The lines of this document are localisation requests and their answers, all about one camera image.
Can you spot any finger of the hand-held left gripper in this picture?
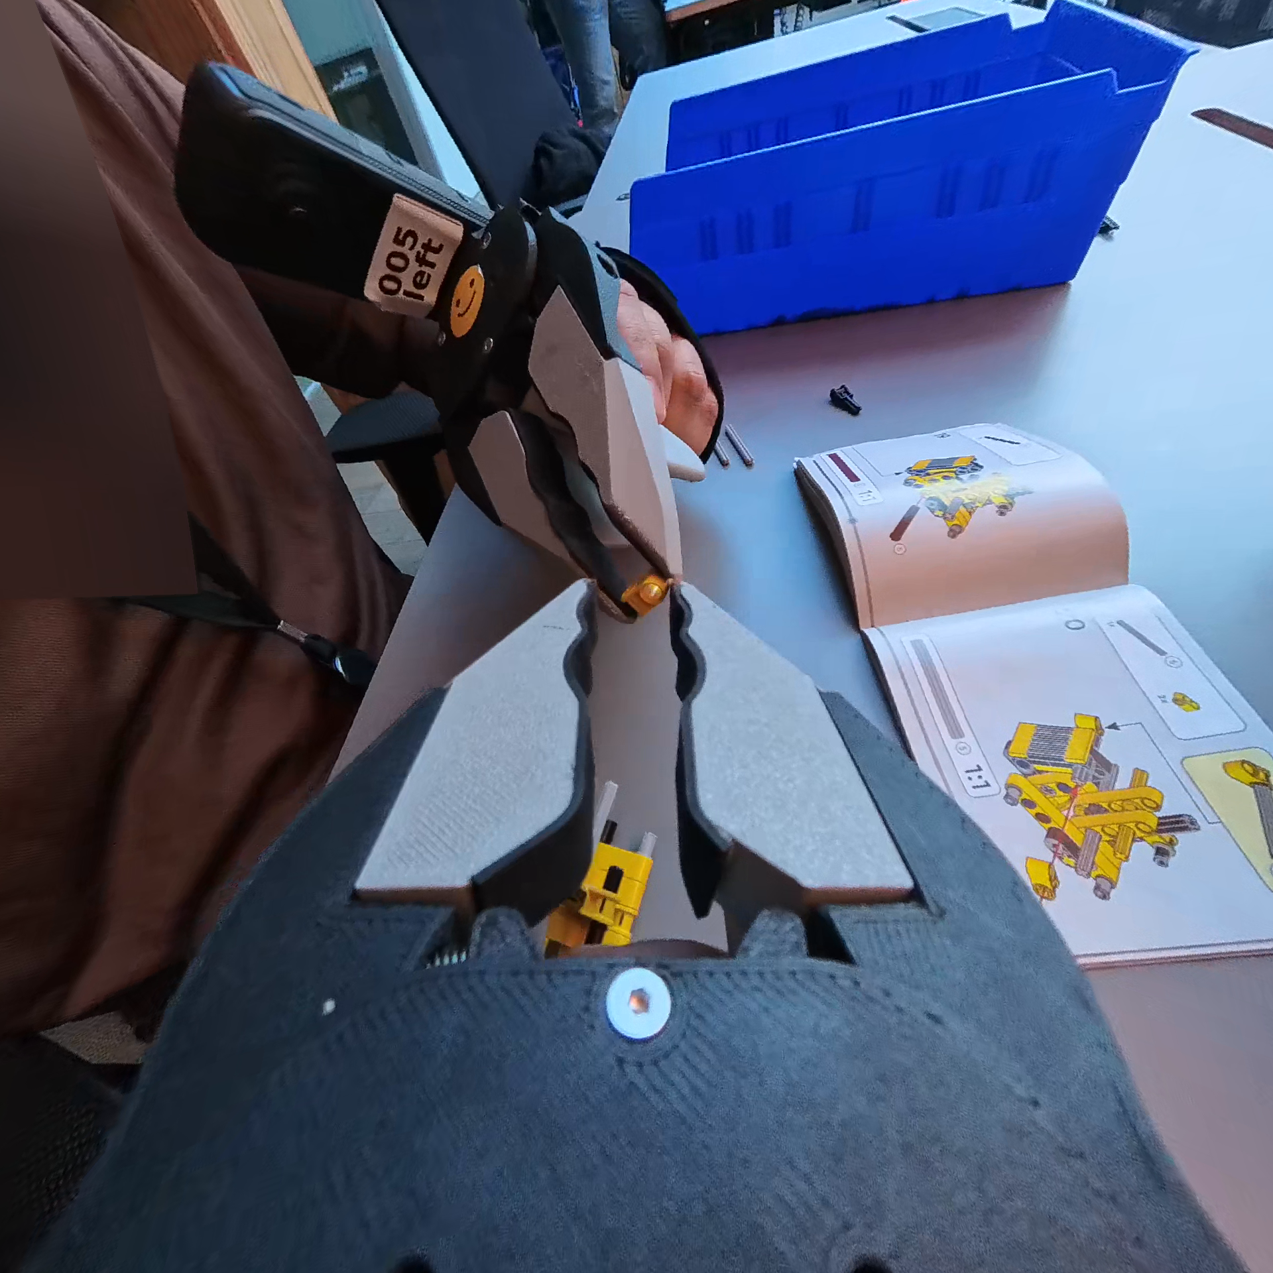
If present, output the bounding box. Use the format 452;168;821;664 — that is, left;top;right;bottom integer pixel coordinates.
525;286;688;597
467;407;643;624

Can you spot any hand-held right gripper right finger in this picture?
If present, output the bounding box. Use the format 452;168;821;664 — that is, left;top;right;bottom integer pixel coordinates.
668;580;916;921

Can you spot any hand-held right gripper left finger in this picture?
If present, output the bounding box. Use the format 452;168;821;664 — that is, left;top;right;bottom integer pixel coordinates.
354;579;598;926

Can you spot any person's left forearm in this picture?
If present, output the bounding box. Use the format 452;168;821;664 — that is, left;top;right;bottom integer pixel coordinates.
236;262;471;401

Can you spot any yellow lego assembly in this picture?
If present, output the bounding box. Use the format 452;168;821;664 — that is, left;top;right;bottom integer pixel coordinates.
544;782;661;958

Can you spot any lego instruction booklet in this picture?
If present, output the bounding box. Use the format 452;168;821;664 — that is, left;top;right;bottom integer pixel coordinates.
793;421;1273;967

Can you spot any person's left hand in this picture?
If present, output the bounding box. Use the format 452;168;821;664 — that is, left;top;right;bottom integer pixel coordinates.
617;282;720;461

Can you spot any wooden door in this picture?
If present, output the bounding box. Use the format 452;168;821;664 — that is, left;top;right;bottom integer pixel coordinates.
89;0;340;125

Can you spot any black chair backrest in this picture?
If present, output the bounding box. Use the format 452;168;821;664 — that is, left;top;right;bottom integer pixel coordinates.
375;0;609;214

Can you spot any person's brown sweater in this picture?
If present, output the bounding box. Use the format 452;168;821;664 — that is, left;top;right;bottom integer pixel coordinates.
0;0;462;1038

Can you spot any blue plastic bin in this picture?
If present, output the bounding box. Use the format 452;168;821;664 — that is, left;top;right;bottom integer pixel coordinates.
664;0;1200;170
629;68;1180;336

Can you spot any grey flat device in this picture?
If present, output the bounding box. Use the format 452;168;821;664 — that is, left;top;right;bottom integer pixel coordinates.
885;0;1052;34

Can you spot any black lanyard strap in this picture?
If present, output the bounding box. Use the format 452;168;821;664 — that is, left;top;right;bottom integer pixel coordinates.
100;511;382;689

